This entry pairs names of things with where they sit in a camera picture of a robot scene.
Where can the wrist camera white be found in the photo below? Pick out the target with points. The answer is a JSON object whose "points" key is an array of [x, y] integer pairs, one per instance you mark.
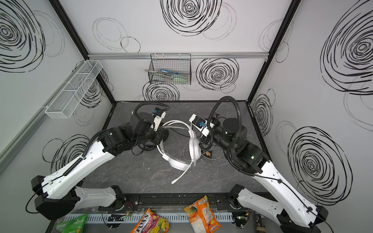
{"points": [[201, 125], [158, 115]]}

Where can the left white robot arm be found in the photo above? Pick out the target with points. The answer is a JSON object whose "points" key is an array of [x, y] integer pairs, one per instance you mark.
{"points": [[58, 194]]}

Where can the Fox's candy bag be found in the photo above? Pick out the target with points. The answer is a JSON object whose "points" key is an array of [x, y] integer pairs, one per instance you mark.
{"points": [[151, 223]]}

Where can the orange snack bag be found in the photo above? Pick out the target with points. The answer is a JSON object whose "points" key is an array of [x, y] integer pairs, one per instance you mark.
{"points": [[201, 216]]}

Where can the white gaming headset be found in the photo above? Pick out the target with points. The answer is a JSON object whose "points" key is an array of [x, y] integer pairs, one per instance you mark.
{"points": [[192, 147]]}

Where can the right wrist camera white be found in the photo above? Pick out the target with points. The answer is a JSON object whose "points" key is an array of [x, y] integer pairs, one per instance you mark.
{"points": [[201, 125]]}

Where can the dark can at base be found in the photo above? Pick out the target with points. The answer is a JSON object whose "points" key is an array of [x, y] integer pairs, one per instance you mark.
{"points": [[260, 223]]}

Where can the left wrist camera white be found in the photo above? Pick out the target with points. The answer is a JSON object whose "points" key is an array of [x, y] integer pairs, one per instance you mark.
{"points": [[158, 115]]}

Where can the aluminium wall rail left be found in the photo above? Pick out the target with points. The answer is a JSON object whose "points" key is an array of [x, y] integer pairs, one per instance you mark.
{"points": [[9, 153]]}

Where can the black corner frame post left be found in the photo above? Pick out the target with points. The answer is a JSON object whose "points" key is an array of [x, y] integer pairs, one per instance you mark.
{"points": [[61, 13]]}

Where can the aluminium wall rail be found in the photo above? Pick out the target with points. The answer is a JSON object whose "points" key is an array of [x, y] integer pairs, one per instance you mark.
{"points": [[9, 153], [177, 55]]}

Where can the aluminium wall rail back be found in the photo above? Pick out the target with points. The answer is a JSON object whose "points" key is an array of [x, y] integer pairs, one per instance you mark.
{"points": [[177, 55]]}

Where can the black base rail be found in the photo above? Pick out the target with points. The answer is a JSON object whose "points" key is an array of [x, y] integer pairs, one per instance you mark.
{"points": [[136, 202]]}

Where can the black corner frame post right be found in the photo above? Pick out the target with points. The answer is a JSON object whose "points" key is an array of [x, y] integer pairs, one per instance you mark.
{"points": [[275, 45]]}

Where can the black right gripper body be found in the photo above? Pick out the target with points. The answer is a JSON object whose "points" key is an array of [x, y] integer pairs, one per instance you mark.
{"points": [[206, 139]]}

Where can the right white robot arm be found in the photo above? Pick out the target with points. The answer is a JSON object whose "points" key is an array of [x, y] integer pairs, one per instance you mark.
{"points": [[289, 209]]}

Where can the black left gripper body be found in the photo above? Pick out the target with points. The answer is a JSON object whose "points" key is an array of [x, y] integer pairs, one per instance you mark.
{"points": [[159, 135]]}

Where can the green snack bag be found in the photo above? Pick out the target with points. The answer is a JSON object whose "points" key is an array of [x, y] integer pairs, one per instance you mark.
{"points": [[73, 226]]}

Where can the black corner frame post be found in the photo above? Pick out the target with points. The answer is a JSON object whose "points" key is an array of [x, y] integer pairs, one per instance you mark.
{"points": [[275, 45], [61, 13]]}

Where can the black wire wall basket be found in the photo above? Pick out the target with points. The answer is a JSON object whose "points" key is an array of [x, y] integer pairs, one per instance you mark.
{"points": [[181, 66]]}

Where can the clear plastic wall shelf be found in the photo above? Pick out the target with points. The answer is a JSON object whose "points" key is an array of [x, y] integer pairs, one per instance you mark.
{"points": [[75, 89]]}

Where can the green items in basket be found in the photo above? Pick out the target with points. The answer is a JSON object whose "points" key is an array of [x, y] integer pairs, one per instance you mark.
{"points": [[167, 76]]}

